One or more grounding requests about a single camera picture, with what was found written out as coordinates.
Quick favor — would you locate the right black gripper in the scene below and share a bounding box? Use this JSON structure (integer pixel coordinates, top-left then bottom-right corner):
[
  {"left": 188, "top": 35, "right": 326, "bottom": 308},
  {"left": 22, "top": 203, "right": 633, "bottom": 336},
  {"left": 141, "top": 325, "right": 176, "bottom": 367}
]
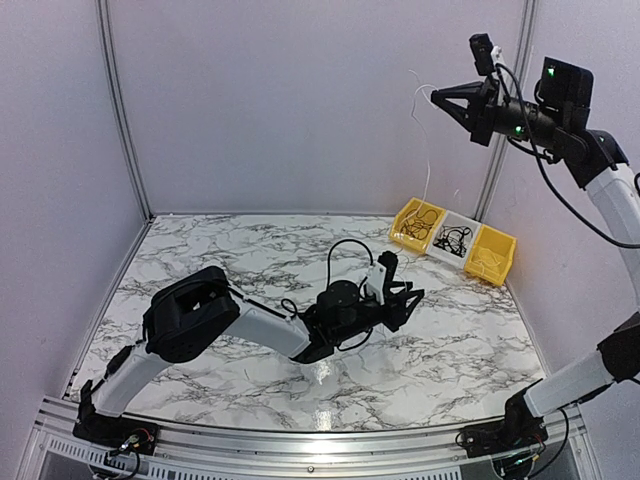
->
[{"left": 432, "top": 78, "right": 567, "bottom": 149}]

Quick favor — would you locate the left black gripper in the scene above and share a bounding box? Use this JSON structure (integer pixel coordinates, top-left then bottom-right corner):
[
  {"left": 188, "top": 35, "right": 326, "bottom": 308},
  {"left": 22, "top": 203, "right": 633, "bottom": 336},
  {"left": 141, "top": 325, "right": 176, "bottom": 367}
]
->
[{"left": 332, "top": 282, "right": 425, "bottom": 345}]

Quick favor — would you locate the black earphone cable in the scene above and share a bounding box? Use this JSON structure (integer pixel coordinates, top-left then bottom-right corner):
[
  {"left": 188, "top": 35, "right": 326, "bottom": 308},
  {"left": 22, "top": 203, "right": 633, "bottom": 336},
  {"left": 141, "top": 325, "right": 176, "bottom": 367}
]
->
[{"left": 432, "top": 225, "right": 475, "bottom": 260}]

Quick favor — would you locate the thin white cable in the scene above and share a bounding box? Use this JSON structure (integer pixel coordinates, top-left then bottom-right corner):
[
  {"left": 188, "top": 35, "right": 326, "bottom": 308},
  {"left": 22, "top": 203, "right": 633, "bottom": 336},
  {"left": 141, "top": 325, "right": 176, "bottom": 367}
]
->
[{"left": 379, "top": 69, "right": 444, "bottom": 336}]

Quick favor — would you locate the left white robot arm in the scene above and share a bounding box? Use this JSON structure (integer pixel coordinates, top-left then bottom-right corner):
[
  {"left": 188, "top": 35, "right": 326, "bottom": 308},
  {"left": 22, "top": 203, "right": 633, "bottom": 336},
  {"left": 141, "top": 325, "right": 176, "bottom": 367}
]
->
[{"left": 74, "top": 265, "right": 424, "bottom": 445}]

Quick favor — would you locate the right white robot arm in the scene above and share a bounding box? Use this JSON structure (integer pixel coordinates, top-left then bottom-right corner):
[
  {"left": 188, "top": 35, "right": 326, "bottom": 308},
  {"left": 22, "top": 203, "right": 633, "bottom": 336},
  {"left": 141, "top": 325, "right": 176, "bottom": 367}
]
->
[{"left": 430, "top": 57, "right": 639, "bottom": 448}]

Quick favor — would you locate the yellow bin left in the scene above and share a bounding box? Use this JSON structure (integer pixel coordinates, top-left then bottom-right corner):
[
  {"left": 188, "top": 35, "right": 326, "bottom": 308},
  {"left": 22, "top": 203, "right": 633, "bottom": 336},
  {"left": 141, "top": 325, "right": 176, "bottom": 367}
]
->
[{"left": 389, "top": 197, "right": 447, "bottom": 254}]

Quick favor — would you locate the yellow bin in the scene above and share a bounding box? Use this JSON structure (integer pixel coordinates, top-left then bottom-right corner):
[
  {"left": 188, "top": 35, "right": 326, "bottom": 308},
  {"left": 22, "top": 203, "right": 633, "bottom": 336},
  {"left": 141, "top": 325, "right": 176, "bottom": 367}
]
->
[
  {"left": 464, "top": 224, "right": 517, "bottom": 287},
  {"left": 389, "top": 197, "right": 447, "bottom": 254}
]

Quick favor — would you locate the white bin middle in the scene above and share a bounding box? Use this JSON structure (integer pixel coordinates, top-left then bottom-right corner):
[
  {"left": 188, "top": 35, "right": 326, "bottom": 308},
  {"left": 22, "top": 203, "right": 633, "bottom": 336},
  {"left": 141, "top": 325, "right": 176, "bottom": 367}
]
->
[{"left": 426, "top": 210, "right": 481, "bottom": 270}]

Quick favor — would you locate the yellow bin right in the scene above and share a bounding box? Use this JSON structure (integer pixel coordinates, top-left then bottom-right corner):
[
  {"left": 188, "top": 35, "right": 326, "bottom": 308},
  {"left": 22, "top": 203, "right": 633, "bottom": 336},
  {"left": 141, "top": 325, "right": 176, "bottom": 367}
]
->
[{"left": 464, "top": 224, "right": 517, "bottom": 287}]

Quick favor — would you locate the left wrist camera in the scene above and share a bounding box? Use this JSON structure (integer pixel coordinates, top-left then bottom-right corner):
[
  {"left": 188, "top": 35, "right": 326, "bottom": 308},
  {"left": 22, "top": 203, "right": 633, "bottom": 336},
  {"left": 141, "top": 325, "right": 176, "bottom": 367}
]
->
[{"left": 364, "top": 250, "right": 398, "bottom": 306}]

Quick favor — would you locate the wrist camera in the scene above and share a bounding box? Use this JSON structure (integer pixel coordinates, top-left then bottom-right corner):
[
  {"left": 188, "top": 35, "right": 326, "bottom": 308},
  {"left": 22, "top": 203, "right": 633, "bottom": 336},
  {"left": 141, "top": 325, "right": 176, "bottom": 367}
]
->
[
  {"left": 469, "top": 33, "right": 504, "bottom": 77},
  {"left": 364, "top": 250, "right": 398, "bottom": 306}
]

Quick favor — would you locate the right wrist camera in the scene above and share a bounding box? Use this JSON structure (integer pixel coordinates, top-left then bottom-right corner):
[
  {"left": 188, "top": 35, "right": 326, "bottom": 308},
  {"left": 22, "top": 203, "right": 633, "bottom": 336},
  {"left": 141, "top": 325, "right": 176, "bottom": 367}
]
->
[{"left": 469, "top": 33, "right": 504, "bottom": 77}]

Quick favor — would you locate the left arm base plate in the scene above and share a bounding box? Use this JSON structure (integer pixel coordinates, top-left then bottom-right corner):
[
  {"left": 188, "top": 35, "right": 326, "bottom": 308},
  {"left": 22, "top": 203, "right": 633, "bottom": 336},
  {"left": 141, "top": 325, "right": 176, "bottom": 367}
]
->
[{"left": 73, "top": 417, "right": 160, "bottom": 455}]

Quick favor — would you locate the aluminium front rail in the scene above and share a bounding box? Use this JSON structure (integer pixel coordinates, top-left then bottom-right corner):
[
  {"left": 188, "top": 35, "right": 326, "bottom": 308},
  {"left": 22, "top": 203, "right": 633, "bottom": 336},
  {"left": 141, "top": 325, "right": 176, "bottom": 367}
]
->
[{"left": 17, "top": 397, "right": 602, "bottom": 479}]

